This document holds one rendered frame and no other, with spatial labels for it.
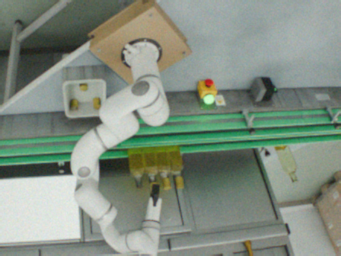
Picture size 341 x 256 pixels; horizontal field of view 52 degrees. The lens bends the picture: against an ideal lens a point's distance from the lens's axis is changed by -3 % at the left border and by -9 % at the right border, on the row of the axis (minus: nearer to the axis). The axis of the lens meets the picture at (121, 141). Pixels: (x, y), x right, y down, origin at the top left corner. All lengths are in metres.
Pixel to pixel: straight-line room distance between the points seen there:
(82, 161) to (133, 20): 0.50
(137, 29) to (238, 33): 0.45
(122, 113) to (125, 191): 0.65
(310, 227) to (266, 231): 3.87
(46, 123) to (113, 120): 0.62
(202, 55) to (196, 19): 0.19
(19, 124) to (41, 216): 0.43
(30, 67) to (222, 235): 1.44
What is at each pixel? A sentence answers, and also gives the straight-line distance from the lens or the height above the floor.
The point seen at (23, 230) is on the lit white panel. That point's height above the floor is 1.25.
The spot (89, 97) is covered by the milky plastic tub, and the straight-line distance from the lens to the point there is 1.63.
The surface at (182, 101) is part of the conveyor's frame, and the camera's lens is 1.66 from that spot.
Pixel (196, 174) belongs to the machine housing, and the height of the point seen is 1.02.
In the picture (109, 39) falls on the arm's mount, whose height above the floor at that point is 0.84.
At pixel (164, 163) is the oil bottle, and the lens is 1.60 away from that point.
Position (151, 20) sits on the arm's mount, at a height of 0.84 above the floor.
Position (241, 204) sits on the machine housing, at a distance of 1.82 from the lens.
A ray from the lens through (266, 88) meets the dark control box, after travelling 1.75.
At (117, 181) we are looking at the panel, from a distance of 1.71.
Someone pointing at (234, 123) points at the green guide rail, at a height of 0.94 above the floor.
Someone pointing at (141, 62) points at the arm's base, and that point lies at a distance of 1.29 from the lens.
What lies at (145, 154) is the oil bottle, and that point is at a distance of 1.62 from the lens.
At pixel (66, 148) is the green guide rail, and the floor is 0.95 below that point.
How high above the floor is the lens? 1.86
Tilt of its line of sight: 35 degrees down
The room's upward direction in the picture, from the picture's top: 172 degrees clockwise
